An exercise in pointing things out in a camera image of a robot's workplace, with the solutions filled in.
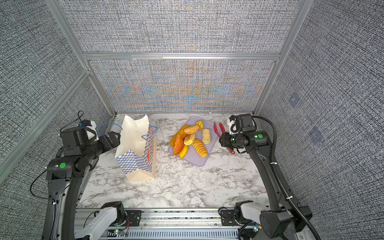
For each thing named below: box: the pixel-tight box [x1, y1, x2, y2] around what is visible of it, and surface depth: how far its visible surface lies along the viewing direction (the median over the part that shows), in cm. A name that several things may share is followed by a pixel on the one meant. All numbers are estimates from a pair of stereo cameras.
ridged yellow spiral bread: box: [192, 138, 208, 158], surface depth 97 cm
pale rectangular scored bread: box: [202, 128, 211, 145], surface depth 102 cm
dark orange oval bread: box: [173, 134, 185, 156], surface depth 92 cm
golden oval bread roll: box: [183, 124, 199, 135], surface depth 102 cm
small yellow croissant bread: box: [196, 120, 204, 130], surface depth 106 cm
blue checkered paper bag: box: [115, 114, 158, 182], surface depth 79 cm
